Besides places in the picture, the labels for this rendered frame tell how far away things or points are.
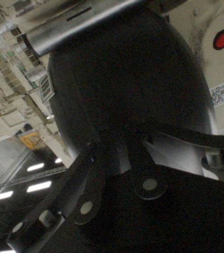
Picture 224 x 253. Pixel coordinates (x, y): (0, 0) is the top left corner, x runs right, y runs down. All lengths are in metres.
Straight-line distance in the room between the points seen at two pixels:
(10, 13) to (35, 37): 0.04
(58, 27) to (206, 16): 0.35
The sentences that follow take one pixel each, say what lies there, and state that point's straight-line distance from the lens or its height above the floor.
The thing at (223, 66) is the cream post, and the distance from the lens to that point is 0.53.
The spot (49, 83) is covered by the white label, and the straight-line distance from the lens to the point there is 0.30.
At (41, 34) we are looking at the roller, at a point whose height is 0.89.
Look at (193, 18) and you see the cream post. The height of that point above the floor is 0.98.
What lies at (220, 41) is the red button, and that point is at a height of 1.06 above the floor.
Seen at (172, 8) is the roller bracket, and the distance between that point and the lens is 0.49.
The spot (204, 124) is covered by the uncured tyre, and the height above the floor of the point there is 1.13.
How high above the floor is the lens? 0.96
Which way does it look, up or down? 29 degrees up
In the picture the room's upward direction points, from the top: 154 degrees clockwise
